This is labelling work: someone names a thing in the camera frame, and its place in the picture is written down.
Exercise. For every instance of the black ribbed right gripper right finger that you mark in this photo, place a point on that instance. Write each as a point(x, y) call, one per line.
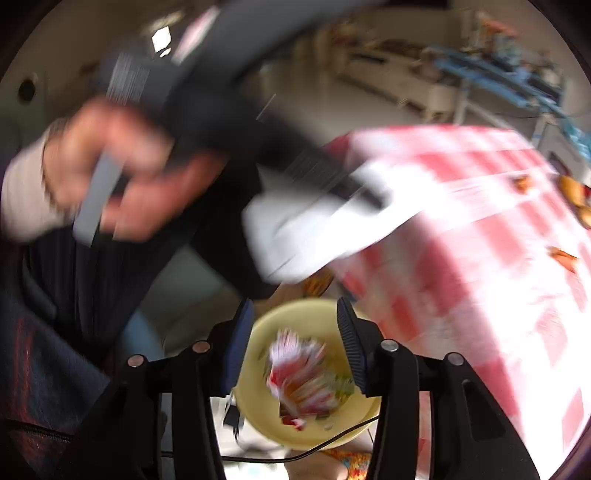
point(361, 338)

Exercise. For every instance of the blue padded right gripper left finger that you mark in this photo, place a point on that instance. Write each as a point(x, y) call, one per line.
point(237, 335)

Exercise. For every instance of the red snack wrapper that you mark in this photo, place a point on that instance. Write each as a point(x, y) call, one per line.
point(301, 375)

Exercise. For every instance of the small orange peel scrap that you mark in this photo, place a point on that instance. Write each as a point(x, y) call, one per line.
point(566, 260)

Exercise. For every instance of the orange peel piece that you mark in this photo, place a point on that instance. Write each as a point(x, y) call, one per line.
point(523, 184)

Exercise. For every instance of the yellow plastic trash basin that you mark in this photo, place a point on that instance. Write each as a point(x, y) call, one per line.
point(315, 318)

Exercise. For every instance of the person's left hand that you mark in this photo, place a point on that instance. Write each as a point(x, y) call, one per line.
point(152, 196)

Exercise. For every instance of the yellow floral slipper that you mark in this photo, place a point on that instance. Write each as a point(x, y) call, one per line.
point(356, 463)

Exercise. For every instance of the red white checkered tablecloth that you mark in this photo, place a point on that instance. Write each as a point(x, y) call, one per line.
point(471, 273)

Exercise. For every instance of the cream TV cabinet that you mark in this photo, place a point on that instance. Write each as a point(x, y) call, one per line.
point(400, 78)

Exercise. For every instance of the woven fruit basket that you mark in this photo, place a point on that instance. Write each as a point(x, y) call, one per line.
point(582, 214)

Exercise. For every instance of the yellow mango fruit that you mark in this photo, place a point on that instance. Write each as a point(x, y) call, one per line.
point(573, 191)

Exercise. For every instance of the blue white study desk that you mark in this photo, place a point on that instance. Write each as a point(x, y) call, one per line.
point(530, 82)

